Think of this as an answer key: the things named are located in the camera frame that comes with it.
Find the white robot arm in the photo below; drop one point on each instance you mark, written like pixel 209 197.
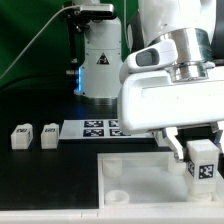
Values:
pixel 189 23

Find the white AprilTag base sheet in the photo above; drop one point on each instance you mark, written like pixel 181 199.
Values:
pixel 95 129

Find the white square table top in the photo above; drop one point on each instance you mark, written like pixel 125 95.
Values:
pixel 146 180

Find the white L-shaped obstacle fence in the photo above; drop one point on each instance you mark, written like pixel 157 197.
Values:
pixel 116 216

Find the black camera on stand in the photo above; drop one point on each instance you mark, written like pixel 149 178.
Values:
pixel 79 15

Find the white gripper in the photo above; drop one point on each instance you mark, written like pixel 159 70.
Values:
pixel 149 100

